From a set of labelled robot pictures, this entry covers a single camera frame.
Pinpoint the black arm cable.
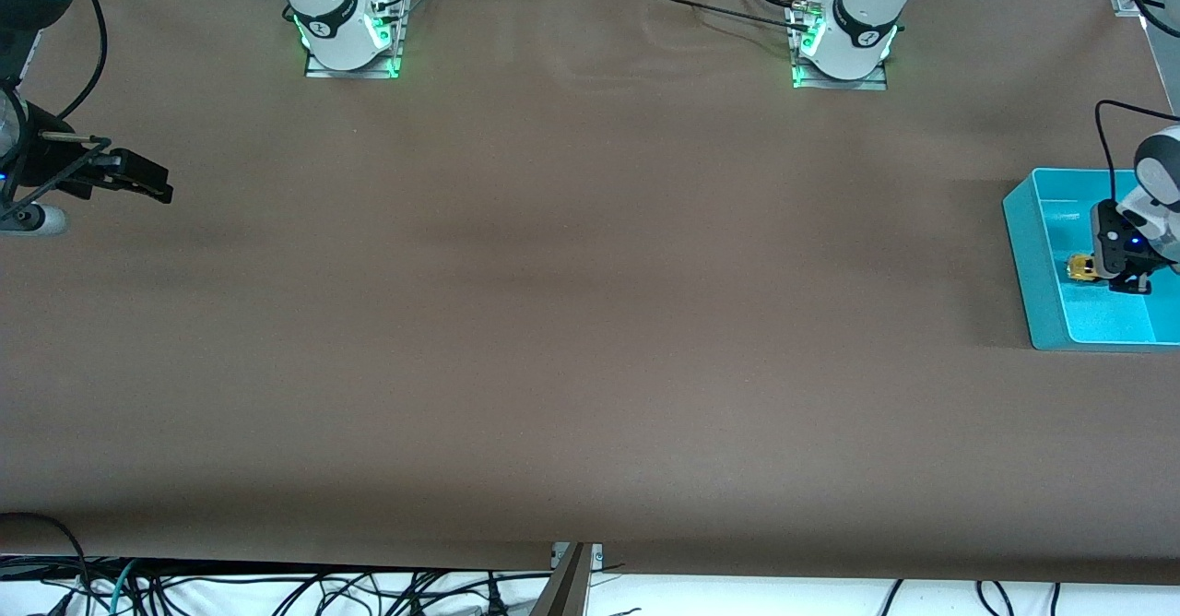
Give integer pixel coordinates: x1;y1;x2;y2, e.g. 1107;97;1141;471
1094;98;1158;202
55;0;109;121

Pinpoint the teal plastic bin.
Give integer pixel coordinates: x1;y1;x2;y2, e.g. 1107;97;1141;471
1002;167;1180;352

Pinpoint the black cable across table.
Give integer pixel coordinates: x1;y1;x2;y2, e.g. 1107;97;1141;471
627;0;817;36

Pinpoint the black looped floor cable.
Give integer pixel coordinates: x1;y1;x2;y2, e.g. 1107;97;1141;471
0;511;90;598

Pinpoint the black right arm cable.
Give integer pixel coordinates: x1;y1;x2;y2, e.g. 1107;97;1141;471
55;0;109;121

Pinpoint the teal floor cable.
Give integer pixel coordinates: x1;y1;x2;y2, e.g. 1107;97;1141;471
109;565;139;616

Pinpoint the brown table cover sheet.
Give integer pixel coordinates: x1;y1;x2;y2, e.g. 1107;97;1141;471
0;0;1180;589

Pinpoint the grey metal support beam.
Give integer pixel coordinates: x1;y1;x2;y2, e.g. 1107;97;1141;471
530;542;605;616

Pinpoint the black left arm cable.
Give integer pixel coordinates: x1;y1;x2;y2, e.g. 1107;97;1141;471
1094;98;1158;202

